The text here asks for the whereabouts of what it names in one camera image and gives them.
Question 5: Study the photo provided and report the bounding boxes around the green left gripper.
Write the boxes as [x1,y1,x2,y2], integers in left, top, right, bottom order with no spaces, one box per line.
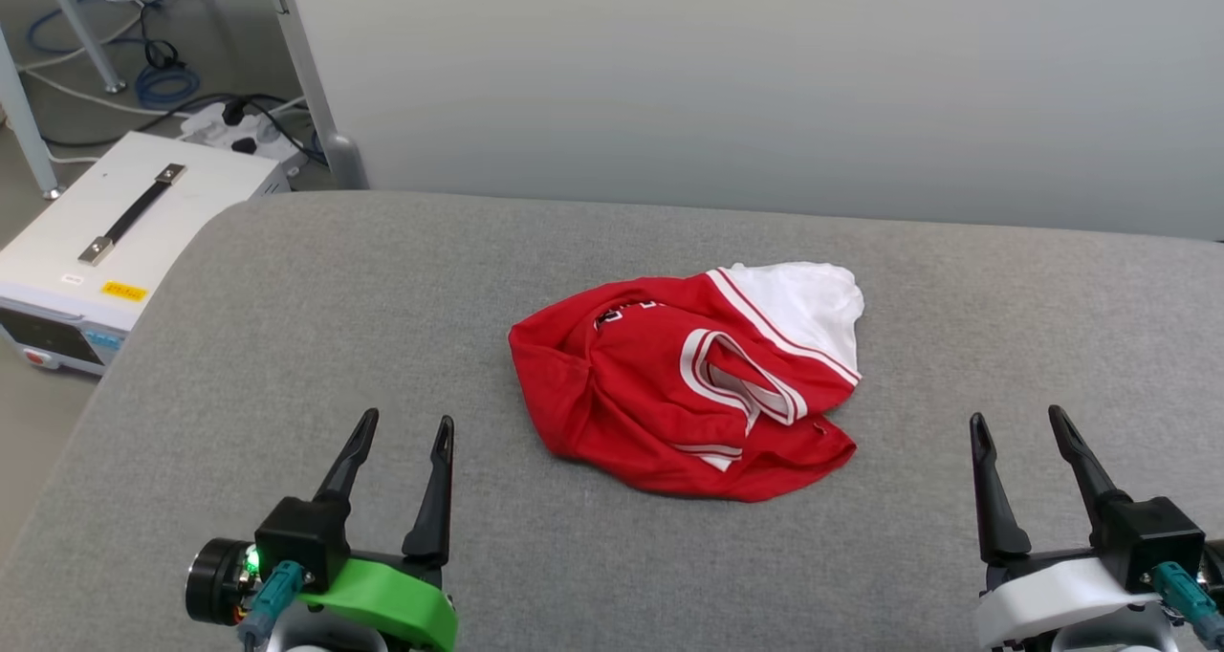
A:
[266,407,460,652]

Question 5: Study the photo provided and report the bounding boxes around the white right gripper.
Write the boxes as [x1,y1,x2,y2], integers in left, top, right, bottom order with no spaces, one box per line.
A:
[969,404,1185,652]

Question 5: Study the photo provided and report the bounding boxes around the red and white jersey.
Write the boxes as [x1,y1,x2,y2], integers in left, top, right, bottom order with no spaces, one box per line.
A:
[508,262,866,503]

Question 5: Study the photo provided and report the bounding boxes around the white power strip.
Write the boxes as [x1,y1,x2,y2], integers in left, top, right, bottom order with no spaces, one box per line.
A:
[180,100,307,177]

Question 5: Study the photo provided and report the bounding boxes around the white equipment box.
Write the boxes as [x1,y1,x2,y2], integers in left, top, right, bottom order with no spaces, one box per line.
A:
[0,131,291,378]

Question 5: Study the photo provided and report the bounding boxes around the white partition panel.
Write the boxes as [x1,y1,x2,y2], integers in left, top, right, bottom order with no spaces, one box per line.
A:
[283,0,1224,242]

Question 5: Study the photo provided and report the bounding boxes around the grey metal table leg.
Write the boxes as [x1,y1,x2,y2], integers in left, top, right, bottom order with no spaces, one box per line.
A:
[36,0,127,95]
[0,26,66,201]

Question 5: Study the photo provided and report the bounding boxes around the teal plug black camera cable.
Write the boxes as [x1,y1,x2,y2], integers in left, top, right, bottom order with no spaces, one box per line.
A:
[1150,561,1224,649]
[236,561,307,651]

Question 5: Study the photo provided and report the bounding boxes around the black strap handle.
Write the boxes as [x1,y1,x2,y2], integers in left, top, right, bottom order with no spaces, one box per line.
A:
[78,163,187,267]

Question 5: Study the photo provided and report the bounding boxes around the black power cable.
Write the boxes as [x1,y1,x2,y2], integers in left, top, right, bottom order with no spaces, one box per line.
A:
[38,93,326,167]

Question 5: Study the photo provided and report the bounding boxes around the grey partition frame post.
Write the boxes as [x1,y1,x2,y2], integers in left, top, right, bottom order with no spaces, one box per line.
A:
[263,0,370,191]

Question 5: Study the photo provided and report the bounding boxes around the blue coiled cable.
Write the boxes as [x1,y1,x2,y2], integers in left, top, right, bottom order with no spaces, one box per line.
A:
[27,0,202,110]

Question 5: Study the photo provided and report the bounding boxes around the white cable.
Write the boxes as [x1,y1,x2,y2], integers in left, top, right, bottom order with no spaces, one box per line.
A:
[19,64,187,120]

